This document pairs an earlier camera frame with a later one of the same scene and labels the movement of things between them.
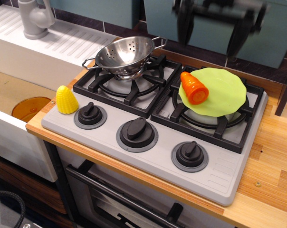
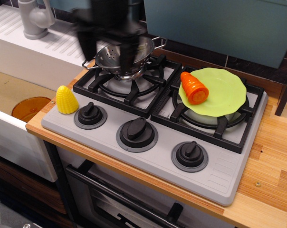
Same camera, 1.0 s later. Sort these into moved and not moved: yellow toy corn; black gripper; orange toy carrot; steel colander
Moved: black gripper
Not moved: yellow toy corn; steel colander; orange toy carrot
